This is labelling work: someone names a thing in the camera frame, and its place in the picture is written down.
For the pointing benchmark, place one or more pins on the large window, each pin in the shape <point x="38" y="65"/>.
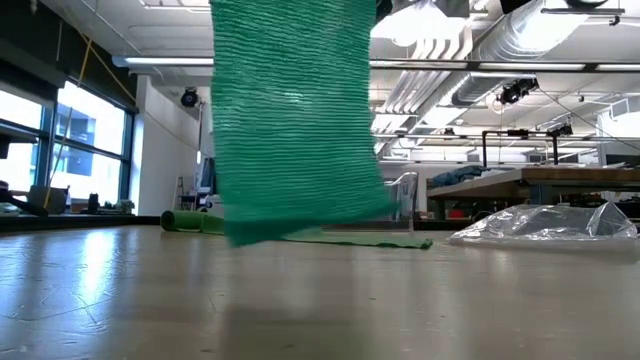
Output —
<point x="85" y="150"/>

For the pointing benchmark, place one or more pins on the long ceiling light rail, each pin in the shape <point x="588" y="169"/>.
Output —
<point x="165" y="61"/>

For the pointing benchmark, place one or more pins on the wooden workbench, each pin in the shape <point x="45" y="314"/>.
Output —
<point x="575" y="177"/>

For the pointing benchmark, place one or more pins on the silver ceiling air duct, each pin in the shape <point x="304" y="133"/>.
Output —
<point x="525" y="30"/>

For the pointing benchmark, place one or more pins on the black round wall fixture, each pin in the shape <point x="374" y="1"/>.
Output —
<point x="189" y="97"/>

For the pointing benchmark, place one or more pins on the cardboard box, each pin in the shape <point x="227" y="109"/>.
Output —
<point x="47" y="200"/>

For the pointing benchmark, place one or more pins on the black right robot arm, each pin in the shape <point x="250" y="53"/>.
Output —
<point x="517" y="5"/>

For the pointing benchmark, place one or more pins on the black metal table frame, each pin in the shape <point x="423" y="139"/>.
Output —
<point x="75" y="222"/>

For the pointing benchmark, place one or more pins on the blue cloth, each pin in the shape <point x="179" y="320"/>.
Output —
<point x="460" y="175"/>

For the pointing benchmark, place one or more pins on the black pipe rig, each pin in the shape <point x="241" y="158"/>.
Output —
<point x="484" y="150"/>

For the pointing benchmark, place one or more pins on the black ceiling track fixture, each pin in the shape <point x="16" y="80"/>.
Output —
<point x="582" y="10"/>

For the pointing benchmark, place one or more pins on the clear plastic container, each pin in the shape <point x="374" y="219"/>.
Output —
<point x="405" y="195"/>

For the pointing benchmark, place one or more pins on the black ceiling camera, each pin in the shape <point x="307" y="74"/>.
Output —
<point x="515" y="91"/>

